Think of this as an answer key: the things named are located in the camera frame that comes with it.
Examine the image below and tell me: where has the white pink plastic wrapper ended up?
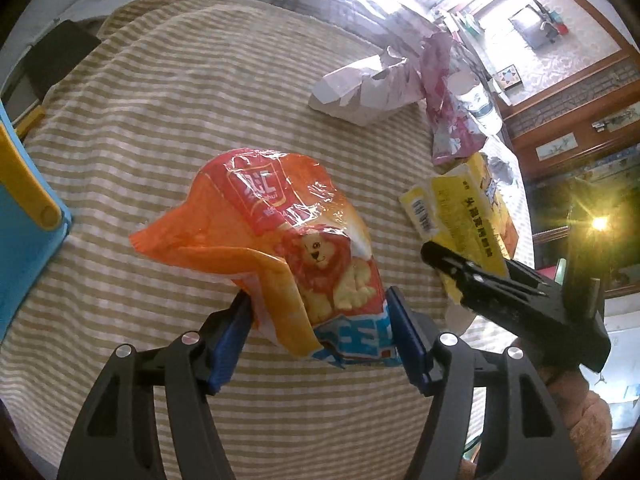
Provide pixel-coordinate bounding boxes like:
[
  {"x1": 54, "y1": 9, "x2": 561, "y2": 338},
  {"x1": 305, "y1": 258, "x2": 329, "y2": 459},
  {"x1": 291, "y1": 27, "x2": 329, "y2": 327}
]
[{"x1": 307, "y1": 46, "x2": 426, "y2": 126}]

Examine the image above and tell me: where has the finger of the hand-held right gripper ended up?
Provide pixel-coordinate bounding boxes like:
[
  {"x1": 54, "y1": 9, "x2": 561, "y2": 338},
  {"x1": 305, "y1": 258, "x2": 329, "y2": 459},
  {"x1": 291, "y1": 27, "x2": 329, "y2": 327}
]
[
  {"x1": 504, "y1": 258, "x2": 547, "y2": 289},
  {"x1": 420, "y1": 241, "x2": 507, "y2": 307}
]

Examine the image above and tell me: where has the pink plastic bag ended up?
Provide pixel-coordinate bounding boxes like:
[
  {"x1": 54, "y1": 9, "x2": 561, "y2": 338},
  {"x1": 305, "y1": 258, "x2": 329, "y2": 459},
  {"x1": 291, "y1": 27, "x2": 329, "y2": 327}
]
[{"x1": 420, "y1": 32, "x2": 488, "y2": 168}]

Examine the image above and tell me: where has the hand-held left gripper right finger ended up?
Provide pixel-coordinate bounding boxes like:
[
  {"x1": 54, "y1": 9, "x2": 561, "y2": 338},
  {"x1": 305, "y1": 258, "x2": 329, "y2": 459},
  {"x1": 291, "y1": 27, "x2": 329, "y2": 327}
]
[{"x1": 382, "y1": 285, "x2": 585, "y2": 480}]

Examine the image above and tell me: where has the tall painted wall panel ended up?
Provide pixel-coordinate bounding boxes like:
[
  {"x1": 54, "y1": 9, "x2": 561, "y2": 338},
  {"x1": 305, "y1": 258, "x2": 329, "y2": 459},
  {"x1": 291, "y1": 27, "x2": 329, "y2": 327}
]
[{"x1": 590, "y1": 105, "x2": 640, "y2": 133}]

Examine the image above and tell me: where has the orange snack bag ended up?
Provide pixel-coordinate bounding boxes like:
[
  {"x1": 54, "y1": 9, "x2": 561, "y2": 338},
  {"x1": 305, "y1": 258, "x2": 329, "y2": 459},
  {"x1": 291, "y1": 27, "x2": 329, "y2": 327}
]
[{"x1": 129, "y1": 147, "x2": 403, "y2": 368}]

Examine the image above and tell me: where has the yellow snack bag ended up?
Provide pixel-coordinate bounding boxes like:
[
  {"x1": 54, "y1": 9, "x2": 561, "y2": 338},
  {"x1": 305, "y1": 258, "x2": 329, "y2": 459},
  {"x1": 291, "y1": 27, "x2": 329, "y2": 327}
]
[{"x1": 399, "y1": 152, "x2": 518, "y2": 336}]

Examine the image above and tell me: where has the small colourful framed picture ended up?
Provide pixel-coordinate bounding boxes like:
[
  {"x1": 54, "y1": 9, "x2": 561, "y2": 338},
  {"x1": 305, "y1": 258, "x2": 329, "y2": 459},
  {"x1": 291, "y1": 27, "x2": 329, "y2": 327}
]
[{"x1": 491, "y1": 62, "x2": 523, "y2": 92}]

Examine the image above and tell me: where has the short painted wall panel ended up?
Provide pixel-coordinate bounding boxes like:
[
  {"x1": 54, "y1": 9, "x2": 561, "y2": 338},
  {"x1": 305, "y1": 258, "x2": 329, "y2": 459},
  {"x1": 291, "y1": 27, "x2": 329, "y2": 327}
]
[{"x1": 535, "y1": 132, "x2": 583, "y2": 161}]

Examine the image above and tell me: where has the person's right forearm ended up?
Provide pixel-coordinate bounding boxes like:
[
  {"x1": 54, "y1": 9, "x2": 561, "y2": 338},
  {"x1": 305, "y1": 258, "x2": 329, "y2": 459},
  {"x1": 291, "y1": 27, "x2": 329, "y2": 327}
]
[{"x1": 542, "y1": 367, "x2": 615, "y2": 468}]

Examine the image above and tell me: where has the striped beige cloth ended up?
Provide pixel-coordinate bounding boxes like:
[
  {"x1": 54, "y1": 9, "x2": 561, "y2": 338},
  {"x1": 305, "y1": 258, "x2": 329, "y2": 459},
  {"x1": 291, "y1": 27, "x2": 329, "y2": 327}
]
[{"x1": 0, "y1": 0, "x2": 536, "y2": 480}]

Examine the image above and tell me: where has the silver foil wrapper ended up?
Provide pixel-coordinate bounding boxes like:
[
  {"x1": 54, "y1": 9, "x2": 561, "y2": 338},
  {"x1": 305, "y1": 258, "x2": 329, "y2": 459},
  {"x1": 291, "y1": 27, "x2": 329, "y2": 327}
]
[{"x1": 485, "y1": 155, "x2": 516, "y2": 186}]

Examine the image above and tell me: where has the wall television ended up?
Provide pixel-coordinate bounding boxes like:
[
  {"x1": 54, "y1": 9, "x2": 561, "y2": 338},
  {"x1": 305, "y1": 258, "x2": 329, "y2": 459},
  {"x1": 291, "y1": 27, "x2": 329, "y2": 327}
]
[{"x1": 509, "y1": 2, "x2": 551, "y2": 51}]

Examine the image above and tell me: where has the black flat case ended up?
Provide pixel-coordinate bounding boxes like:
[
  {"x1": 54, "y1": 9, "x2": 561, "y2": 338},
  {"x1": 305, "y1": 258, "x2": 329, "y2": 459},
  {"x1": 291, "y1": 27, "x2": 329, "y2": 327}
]
[{"x1": 22, "y1": 20, "x2": 102, "y2": 106}]

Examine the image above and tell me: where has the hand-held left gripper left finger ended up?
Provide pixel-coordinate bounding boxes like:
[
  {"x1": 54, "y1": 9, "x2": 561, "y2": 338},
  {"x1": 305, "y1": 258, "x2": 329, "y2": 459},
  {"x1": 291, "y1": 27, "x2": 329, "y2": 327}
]
[{"x1": 57, "y1": 290, "x2": 255, "y2": 480}]

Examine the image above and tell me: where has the blue yellow green box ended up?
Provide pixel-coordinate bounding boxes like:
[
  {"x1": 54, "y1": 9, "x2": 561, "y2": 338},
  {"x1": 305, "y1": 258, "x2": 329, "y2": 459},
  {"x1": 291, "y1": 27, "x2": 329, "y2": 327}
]
[{"x1": 0, "y1": 100, "x2": 73, "y2": 338}]

